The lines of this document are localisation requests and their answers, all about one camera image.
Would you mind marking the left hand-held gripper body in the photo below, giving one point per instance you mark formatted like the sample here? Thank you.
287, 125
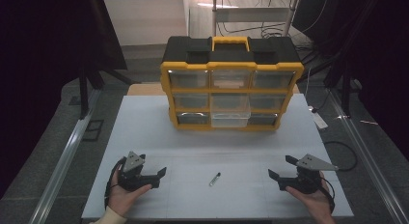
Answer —
132, 162

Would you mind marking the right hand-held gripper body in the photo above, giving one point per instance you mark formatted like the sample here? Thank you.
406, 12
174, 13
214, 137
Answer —
313, 162

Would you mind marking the small metal screw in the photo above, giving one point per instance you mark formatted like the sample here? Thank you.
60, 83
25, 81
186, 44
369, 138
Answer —
214, 179

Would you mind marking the clear plastic organizer drawer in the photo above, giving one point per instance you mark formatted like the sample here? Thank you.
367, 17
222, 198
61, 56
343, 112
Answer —
230, 119

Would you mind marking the person's left hand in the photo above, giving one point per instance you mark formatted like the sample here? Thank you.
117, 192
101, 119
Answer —
120, 196

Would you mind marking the person's right hand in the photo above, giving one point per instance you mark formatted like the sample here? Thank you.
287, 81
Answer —
316, 201

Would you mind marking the white paper tag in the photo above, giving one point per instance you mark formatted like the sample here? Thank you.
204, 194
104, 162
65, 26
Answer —
319, 120

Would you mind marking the wooden board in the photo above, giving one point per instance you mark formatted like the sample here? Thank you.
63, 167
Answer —
146, 89

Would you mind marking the black stand leg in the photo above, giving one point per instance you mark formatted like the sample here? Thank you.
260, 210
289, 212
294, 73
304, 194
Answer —
84, 92
345, 89

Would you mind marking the set of small clear drawers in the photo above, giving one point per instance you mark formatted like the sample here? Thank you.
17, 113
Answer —
188, 78

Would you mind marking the yellow black organizer cabinet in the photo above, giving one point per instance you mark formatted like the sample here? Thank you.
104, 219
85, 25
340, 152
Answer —
230, 53

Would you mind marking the dark curtain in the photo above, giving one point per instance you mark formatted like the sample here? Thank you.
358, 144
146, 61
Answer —
379, 56
38, 72

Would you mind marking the grey metal stand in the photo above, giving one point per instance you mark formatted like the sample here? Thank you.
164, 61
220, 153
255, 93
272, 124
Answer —
250, 14

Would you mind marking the aluminium floor rail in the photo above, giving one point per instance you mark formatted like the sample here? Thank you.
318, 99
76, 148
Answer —
64, 159
369, 153

